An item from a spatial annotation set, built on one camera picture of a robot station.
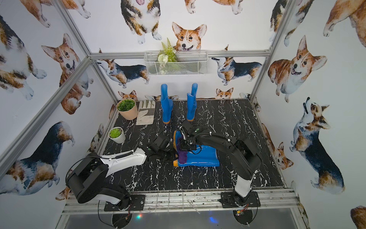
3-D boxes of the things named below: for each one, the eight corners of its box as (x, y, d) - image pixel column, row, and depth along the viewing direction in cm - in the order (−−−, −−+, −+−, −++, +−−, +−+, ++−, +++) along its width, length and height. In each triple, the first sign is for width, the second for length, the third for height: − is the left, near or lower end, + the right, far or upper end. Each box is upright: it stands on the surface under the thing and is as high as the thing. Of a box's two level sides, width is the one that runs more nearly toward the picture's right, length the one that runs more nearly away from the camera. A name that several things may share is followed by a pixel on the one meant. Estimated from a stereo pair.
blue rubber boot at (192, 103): (186, 123, 109) (185, 98, 89) (192, 108, 119) (192, 82, 98) (193, 124, 108) (193, 99, 88) (198, 109, 118) (200, 84, 97)
